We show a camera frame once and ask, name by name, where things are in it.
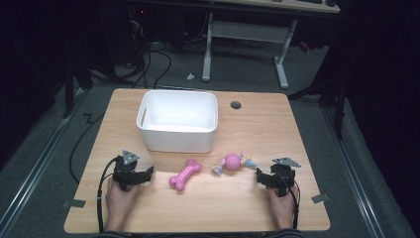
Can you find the metal floor rail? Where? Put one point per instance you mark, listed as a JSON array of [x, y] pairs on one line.
[[36, 165], [355, 175]]

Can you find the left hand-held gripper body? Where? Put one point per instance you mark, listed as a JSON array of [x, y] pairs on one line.
[[125, 172]]

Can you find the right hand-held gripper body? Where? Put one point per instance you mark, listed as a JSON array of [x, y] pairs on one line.
[[282, 177]]

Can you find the pink bone toy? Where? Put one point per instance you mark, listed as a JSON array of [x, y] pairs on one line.
[[185, 175]]

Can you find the white paper scrap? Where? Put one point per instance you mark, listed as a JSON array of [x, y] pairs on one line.
[[190, 77]]

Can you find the grey tape piece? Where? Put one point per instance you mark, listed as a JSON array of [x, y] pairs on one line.
[[320, 198], [74, 203]]

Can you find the black metal stand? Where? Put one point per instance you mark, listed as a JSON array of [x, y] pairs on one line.
[[69, 86], [338, 109]]

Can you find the white-framed wooden desk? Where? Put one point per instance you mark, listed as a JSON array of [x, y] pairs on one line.
[[247, 31]]

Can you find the pink ball candy toy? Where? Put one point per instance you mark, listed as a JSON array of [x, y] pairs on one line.
[[232, 162]]

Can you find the person's left hand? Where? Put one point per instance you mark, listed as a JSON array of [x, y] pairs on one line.
[[119, 200]]

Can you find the red object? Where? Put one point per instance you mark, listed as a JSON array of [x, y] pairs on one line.
[[304, 47]]

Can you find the white plastic bin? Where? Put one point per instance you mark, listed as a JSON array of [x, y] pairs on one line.
[[178, 122]]

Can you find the person's right hand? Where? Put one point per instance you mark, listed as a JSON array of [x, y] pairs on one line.
[[282, 203]]

